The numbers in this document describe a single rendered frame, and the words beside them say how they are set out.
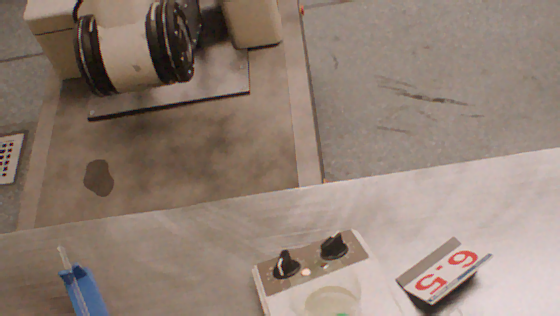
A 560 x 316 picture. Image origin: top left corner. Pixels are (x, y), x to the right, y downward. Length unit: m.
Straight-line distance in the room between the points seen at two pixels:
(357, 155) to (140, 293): 1.10
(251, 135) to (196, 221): 0.61
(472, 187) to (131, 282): 0.44
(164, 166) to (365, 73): 0.84
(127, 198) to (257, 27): 0.51
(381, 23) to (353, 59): 0.19
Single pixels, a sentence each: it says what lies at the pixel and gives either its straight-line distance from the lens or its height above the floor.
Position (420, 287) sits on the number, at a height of 0.77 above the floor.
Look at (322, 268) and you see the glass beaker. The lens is 0.55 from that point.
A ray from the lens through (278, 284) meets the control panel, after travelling 0.65.
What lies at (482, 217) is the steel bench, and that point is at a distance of 0.76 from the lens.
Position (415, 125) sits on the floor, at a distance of 1.82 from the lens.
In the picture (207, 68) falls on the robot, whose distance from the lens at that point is 1.54.
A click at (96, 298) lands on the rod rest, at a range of 0.77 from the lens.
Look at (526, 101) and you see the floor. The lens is 1.92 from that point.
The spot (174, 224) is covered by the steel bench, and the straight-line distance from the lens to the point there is 0.80.
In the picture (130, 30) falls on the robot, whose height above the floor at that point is 0.65.
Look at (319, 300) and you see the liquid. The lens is 0.58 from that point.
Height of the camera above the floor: 1.39
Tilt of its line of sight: 55 degrees down
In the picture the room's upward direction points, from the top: 11 degrees counter-clockwise
